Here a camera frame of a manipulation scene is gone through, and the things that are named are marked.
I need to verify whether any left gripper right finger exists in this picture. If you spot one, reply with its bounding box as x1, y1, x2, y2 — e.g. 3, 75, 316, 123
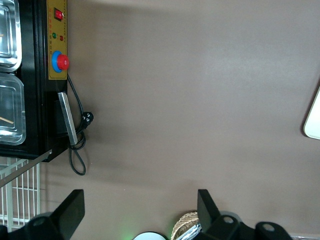
197, 188, 294, 240

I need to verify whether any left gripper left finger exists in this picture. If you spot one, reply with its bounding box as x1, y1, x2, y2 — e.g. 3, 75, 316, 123
0, 188, 86, 240

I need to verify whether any aluminium foil tray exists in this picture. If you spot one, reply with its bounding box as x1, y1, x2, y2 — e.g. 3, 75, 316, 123
179, 223, 202, 240

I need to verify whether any beige plastic serving tray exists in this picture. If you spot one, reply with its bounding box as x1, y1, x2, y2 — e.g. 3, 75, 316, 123
302, 84, 320, 141

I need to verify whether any light woven oval basket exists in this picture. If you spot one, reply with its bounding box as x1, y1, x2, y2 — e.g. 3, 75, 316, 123
170, 210, 201, 240

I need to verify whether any thin metal strip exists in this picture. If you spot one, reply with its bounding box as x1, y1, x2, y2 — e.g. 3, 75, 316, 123
0, 148, 54, 189

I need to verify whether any black sealing machine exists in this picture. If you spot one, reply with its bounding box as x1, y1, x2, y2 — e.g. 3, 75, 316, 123
0, 0, 70, 163

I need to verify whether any steel fryer pan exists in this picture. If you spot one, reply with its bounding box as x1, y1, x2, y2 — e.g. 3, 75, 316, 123
0, 0, 23, 74
0, 72, 27, 147

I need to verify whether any white wire basket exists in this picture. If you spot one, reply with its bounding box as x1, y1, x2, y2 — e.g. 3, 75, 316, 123
0, 156, 42, 234

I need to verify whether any silver metal handle bar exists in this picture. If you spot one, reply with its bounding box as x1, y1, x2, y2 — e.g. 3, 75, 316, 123
57, 91, 79, 146

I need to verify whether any black fryer power cable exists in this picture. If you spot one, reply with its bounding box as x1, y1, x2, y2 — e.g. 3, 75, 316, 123
66, 73, 95, 176

